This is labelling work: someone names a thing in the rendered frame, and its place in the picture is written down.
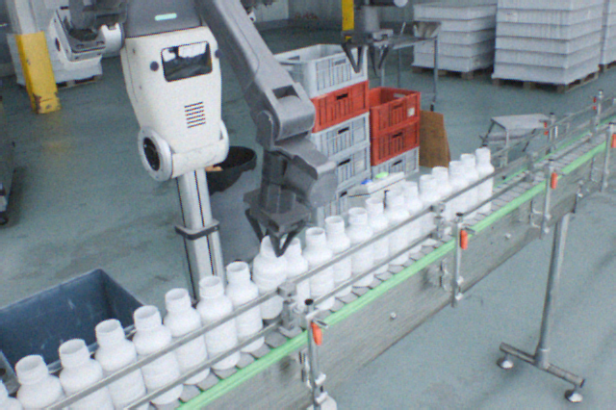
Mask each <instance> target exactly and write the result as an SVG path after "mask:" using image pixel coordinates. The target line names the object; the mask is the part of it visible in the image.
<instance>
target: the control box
mask: <svg viewBox="0 0 616 410"><path fill-rule="evenodd" d="M402 182H406V180H405V176H403V173H402V171H398V173H393V174H388V175H387V176H384V177H379V178H376V177H375V178H374V179H372V182H370V183H368V184H364V185H361V184H360V185H358V186H355V187H353V188H350V189H348V190H347V194H348V197H349V201H350V204H351V208H357V207H359V208H365V209H366V205H365V204H366V200H367V199H369V198H379V199H383V198H384V191H385V190H399V191H400V184H401V183H402Z"/></svg>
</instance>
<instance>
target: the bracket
mask: <svg viewBox="0 0 616 410"><path fill-rule="evenodd" d="M588 98H589V99H594V103H596V102H598V101H599V100H601V99H603V98H604V97H603V90H599V91H598V95H596V96H590V95H589V97H588ZM590 119H591V121H590V123H589V124H593V126H592V127H591V128H590V133H592V136H589V137H587V139H588V144H595V143H596V141H597V138H595V137H594V134H597V133H598V132H599V133H600V134H605V137H606V138H607V140H606V146H605V152H604V157H603V168H602V169H599V168H595V162H596V161H595V158H594V159H593V165H592V167H593V168H594V169H595V170H598V171H599V172H600V176H601V180H600V181H597V180H594V178H593V177H594V173H595V172H594V170H592V171H591V176H590V179H592V181H593V182H597V183H598V189H599V192H603V190H604V189H605V188H606V187H607V183H606V176H607V175H608V174H609V170H608V169H607V166H608V160H609V155H610V149H611V147H612V148H614V146H615V141H616V132H615V129H614V128H613V126H614V123H612V122H611V121H610V122H608V129H607V130H606V131H604V130H603V129H599V127H597V125H599V122H600V118H599V117H596V116H592V117H590ZM538 121H539V122H543V123H544V126H545V128H546V127H548V126H550V125H552V124H554V123H555V121H556V119H555V118H554V113H550V118H548V119H542V118H539V120H538ZM611 144H612V146H611ZM506 152H507V151H506ZM506 152H504V153H502V154H505V153H506ZM537 153H538V152H537V151H532V150H529V151H528V152H527V153H526V154H527V159H528V160H531V163H530V164H528V166H527V170H530V173H528V174H526V175H525V177H526V180H525V181H524V182H527V183H530V184H531V183H533V182H535V180H536V174H532V171H536V170H540V171H545V175H544V176H545V177H547V180H546V187H545V197H544V205H543V213H542V212H538V211H536V210H535V204H536V201H535V200H536V199H533V200H532V202H531V210H533V212H534V213H536V214H540V215H541V216H540V221H541V226H538V225H534V223H533V218H534V213H531V214H530V221H529V223H530V224H531V225H532V226H533V227H536V228H539V230H538V234H539V235H540V239H541V240H544V239H545V237H546V235H547V234H548V233H549V231H550V229H549V228H548V225H549V219H551V217H552V216H551V214H550V213H549V207H550V199H551V191H552V188H553V189H554V190H555V188H556V177H557V176H558V175H561V176H566V172H563V171H559V170H555V165H554V164H553V161H554V159H548V166H547V167H539V166H538V164H535V163H533V162H534V161H536V160H538V154H537ZM502 154H500V155H499V156H497V157H495V158H493V159H491V160H495V163H499V167H497V168H495V171H496V170H497V169H499V168H501V163H503V162H504V156H502ZM431 205H432V211H431V212H432V213H435V215H437V217H435V218H434V220H433V221H434V222H433V224H434V225H436V226H437V227H436V228H434V229H432V230H431V231H430V232H432V234H431V239H430V240H433V241H436V242H439V241H441V240H442V239H444V238H445V230H444V229H441V228H440V227H442V226H444V225H445V226H447V227H450V228H451V234H452V235H454V250H453V272H452V274H450V273H448V272H447V257H446V258H444V259H443V261H442V271H444V273H445V274H443V275H442V276H441V287H443V288H444V290H445V291H446V292H448V293H451V295H450V296H449V301H450V302H451V307H453V308H457V307H458V302H459V301H461V300H462V299H463V295H462V294H461V285H462V284H463V283H464V280H463V278H462V277H461V276H460V275H459V273H460V255H461V248H463V249H467V245H468V235H469V234H472V235H475V236H476V235H477V230H474V229H472V228H469V227H467V221H466V220H464V219H463V218H464V213H463V212H456V213H455V222H449V221H446V218H444V217H441V216H440V215H441V213H443V212H444V211H445V210H446V203H444V202H440V201H436V202H434V203H432V204H431ZM447 276H450V277H452V278H451V280H450V284H451V285H452V291H451V290H448V289H447V287H446V279H447ZM277 288H278V291H279V294H278V295H280V297H281V298H283V299H286V300H285V301H283V302H282V308H284V311H286V312H287V313H288V314H286V315H285V316H282V317H280V319H281V320H282V324H283V326H281V327H283V328H285V329H287V330H288V331H290V332H291V331H292V330H294V329H296V328H297V327H299V326H301V327H302V328H305V329H306V330H307V336H308V347H309V350H308V347H306V348H304V349H303V350H301V351H300V352H299V353H300V364H301V365H304V364H305V369H302V370H301V375H303V382H305V381H306V383H307V386H308V387H309V388H310V389H312V395H311V396H310V399H311V402H312V403H313V407H314V410H321V405H322V404H323V403H324V402H325V401H326V400H327V397H326V392H325V391H324V383H325V375H324V374H323V373H321V372H319V362H318V348H317V345H320V344H321V330H324V331H327V332H328V331H329V330H330V329H331V325H329V324H327V323H326V321H323V320H321V313H320V309H319V308H317V307H316V306H314V300H313V299H311V298H309V299H306V300H305V301H303V303H305V310H302V309H301V308H299V307H298V305H297V301H295V300H293V299H292V297H294V295H296V294H297V289H296V284H295V283H293V282H291V281H289V280H288V281H286V282H283V283H281V284H280V285H278V286H277ZM295 313H297V315H296V314H295ZM298 315H299V316H298ZM299 321H300V324H299ZM309 360H310V367H309V364H308V361H309ZM310 373H311V374H310ZM0 379H1V380H2V383H4V385H5V387H6V389H7V390H8V393H9V392H13V391H15V390H17V389H19V388H20V385H19V383H18V382H17V380H16V378H15V376H14V375H13V374H12V375H10V376H8V375H7V373H6V369H0Z"/></svg>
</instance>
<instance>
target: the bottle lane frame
mask: <svg viewBox="0 0 616 410"><path fill-rule="evenodd" d="M605 146H606V141H605V142H603V143H602V144H600V145H599V146H597V147H594V149H592V150H591V151H590V152H588V153H586V154H585V155H584V156H581V157H580V158H579V159H576V160H575V161H574V162H572V163H571V164H569V165H567V166H566V167H564V168H562V169H560V170H559V171H563V172H566V176H561V175H558V176H557V177H556V188H555V190H554V189H553V188H552V191H551V199H550V207H549V213H550V214H551V216H552V217H551V219H549V225H548V228H549V229H550V228H551V227H552V226H553V225H554V224H556V222H557V221H558V220H560V219H561V218H563V217H564V216H565V215H567V214H568V213H569V212H571V211H572V210H573V209H574V208H575V202H576V195H577V192H578V189H579V187H580V186H582V185H583V184H584V183H586V182H589V185H590V186H589V190H590V192H589V193H588V198H589V197H590V196H591V195H593V194H594V193H595V192H597V190H598V183H597V182H593V181H592V179H590V176H591V171H592V170H594V172H595V173H594V177H593V178H594V180H597V181H600V180H601V176H600V172H599V171H598V170H595V169H594V168H593V167H592V165H593V159H594V158H595V161H596V162H595V168H599V169H602V168H603V157H604V152H605ZM607 169H608V170H609V174H608V175H607V176H606V183H607V182H608V181H610V180H611V179H612V178H614V177H615V176H616V141H615V146H614V148H612V147H611V149H610V155H609V160H608V166H607ZM546 180H547V179H546ZM546 180H545V181H543V182H540V184H538V185H537V186H534V187H533V188H532V189H530V190H527V192H526V193H525V194H522V195H521V196H520V197H518V198H515V200H513V201H512V202H510V203H509V202H508V204H507V205H505V206H503V207H500V208H499V209H498V210H497V211H496V212H494V211H493V213H492V214H491V215H489V216H487V217H486V218H485V219H484V220H482V221H479V222H478V223H477V224H476V225H474V226H470V228H472V229H474V230H477V235H476V236H475V235H472V234H469V235H468V245H467V249H463V248H461V255H460V273H459V275H460V276H461V277H462V278H463V280H464V283H463V284H462V285H461V294H464V293H465V292H466V291H467V290H469V289H470V288H471V287H472V286H473V285H476V284H477V283H478V282H480V281H481V280H482V279H484V278H485V277H486V276H488V275H489V274H490V273H492V272H493V271H494V269H496V268H497V267H499V266H500V265H501V264H503V263H504V262H505V261H507V260H508V259H510V258H511V257H512V256H514V255H515V254H516V253H518V252H519V251H520V250H522V249H523V247H524V246H526V245H527V244H529V243H531V242H532V241H534V240H535V239H536V238H538V237H539V236H540V235H539V234H538V230H539V228H536V227H533V226H532V225H531V224H530V223H529V221H530V214H531V213H534V212H533V210H531V202H532V200H533V199H536V200H535V201H536V204H535V210H536V211H538V212H542V213H543V205H544V197H545V187H546ZM540 216H541V215H540V214H536V213H534V218H533V223H534V225H538V226H541V221H540ZM453 250H454V237H452V240H450V241H449V242H447V243H444V244H443V245H442V246H440V247H439V248H435V250H434V251H432V252H430V253H428V254H425V255H424V257H423V258H422V259H421V260H419V261H415V263H414V264H413V265H411V266H410V267H407V268H405V267H403V270H401V271H400V272H398V273H393V276H392V278H390V279H389V280H387V281H381V284H380V285H378V286H376V287H375V288H373V289H372V288H370V290H369V291H368V292H367V293H364V294H362V295H357V299H355V300H354V301H352V302H351V303H349V304H344V303H343V302H342V303H343V304H344V307H342V308H341V309H339V310H338V311H336V312H332V311H330V312H331V315H330V316H328V317H326V318H325V319H322V320H323V321H326V323H327V324H329V325H331V329H330V330H329V331H328V332H327V331H324V330H321V344H320V345H317V348H318V362H319V372H321V373H323V374H324V375H325V383H324V391H325V392H326V393H327V394H329V393H330V392H331V391H333V390H334V389H336V388H337V387H338V386H340V385H341V384H342V383H344V382H345V381H346V380H348V379H349V378H350V377H353V376H354V375H355V374H356V373H358V372H359V371H361V370H362V369H364V368H365V367H366V366H367V365H368V364H369V363H370V362H371V361H372V360H375V359H376V358H377V357H379V356H380V355H381V354H383V353H384V352H385V351H387V350H388V349H389V348H391V347H392V346H394V345H395V344H397V343H399V342H400V341H401V340H403V339H404V338H406V337H407V335H408V334H410V333H411V332H412V331H414V330H415V329H416V328H418V327H419V326H421V325H423V324H424V323H425V322H427V321H428V320H430V319H431V318H432V317H434V316H435V315H436V314H438V312H439V311H441V310H442V309H443V308H446V307H447V306H448V305H450V304H451V302H450V301H449V296H450V295H451V293H448V292H446V291H445V290H444V288H443V287H441V276H442V275H443V274H445V273H444V271H442V261H443V259H444V258H446V257H447V272H448V273H450V274H452V272H453ZM300 329H301V333H300V334H298V335H296V336H295V337H293V338H291V339H290V338H287V337H285V336H284V337H285V338H286V339H287V342H286V343H284V344H283V345H280V346H278V347H276V348H274V347H271V346H269V347H270V352H268V353H267V354H265V355H263V356H262V357H260V358H258V357H255V356H253V355H251V356H252V357H253V358H254V361H253V362H251V363H250V364H248V365H246V366H245V367H243V368H239V367H237V366H235V367H236V368H237V371H236V372H234V373H233V374H231V375H230V376H228V377H226V378H225V379H223V378H220V377H218V376H217V379H218V383H217V384H215V385H213V386H212V387H210V388H209V389H207V390H202V389H200V388H199V387H198V390H199V392H200V394H199V395H197V396H196V397H193V398H192V399H190V400H189V401H187V402H184V401H183V400H181V399H178V400H179V402H180V406H179V407H177V408H176V409H174V410H306V409H307V408H309V407H310V406H311V405H313V403H312V402H311V399H310V396H311V395H312V389H310V388H309V387H308V386H307V383H306V381H305V382H303V375H301V370H302V369H305V364H304V365H301V364H300V353H299V352H300V351H301V350H303V349H304V348H306V347H308V336H307V330H305V329H302V328H300ZM308 350H309V347H308Z"/></svg>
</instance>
